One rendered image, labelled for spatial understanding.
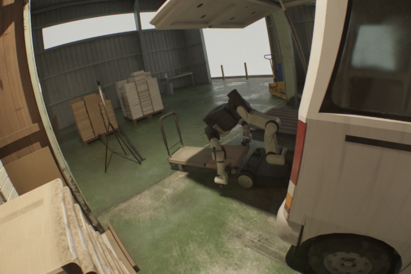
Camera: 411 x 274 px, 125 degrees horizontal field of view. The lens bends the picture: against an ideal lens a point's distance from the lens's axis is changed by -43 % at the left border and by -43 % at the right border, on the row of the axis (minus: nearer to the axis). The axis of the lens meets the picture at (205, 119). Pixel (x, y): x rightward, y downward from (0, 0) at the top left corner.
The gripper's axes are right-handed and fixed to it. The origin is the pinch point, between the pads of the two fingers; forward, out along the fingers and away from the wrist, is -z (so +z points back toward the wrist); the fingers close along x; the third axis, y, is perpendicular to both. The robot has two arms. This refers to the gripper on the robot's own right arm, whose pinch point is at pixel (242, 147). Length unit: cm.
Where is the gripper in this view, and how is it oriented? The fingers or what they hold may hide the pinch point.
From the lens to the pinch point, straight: 239.6
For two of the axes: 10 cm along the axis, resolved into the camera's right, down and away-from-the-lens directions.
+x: 1.7, 9.4, 3.1
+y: -8.7, 0.0, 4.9
